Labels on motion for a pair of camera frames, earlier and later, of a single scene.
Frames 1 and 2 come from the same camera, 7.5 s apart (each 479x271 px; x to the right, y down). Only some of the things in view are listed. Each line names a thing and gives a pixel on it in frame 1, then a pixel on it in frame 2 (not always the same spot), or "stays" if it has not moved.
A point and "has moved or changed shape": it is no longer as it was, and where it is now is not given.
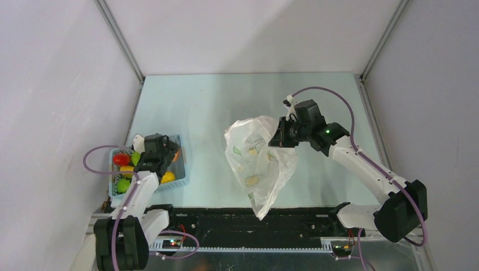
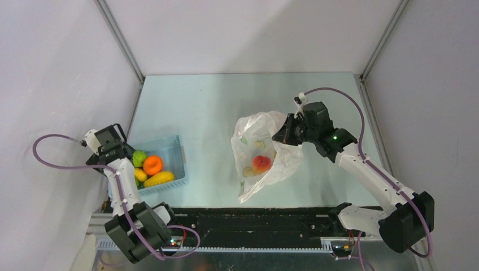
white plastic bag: (261, 170) has moved or changed shape
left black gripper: (169, 147) -> (94, 159)
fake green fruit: (135, 157) stays
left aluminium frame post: (110, 20) stays
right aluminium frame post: (397, 15) stays
